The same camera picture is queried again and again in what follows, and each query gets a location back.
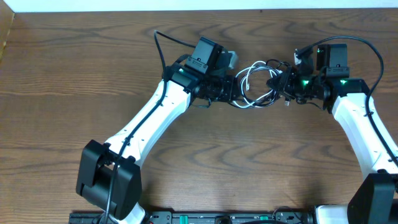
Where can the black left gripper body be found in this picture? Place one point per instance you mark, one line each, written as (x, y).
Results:
(232, 90)

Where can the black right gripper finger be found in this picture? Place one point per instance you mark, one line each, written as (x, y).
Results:
(278, 88)
(275, 81)

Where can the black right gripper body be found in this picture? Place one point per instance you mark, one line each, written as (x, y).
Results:
(286, 82)

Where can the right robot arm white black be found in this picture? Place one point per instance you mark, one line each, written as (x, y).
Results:
(349, 101)

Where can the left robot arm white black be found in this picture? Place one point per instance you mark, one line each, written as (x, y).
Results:
(109, 174)

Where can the wooden side panel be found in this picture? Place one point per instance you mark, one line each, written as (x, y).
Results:
(6, 20)

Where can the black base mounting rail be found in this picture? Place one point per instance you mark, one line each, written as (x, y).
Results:
(280, 215)

